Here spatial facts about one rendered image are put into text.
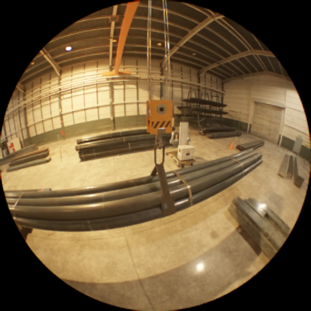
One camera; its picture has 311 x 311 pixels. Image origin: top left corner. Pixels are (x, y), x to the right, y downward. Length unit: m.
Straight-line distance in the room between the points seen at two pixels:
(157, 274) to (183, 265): 0.47
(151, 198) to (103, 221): 0.56
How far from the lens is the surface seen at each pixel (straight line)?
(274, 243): 2.85
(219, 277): 2.53
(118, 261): 2.40
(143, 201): 1.12
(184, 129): 4.37
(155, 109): 0.94
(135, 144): 5.84
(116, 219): 1.19
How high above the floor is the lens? 2.28
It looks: 25 degrees down
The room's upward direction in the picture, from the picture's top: 1 degrees counter-clockwise
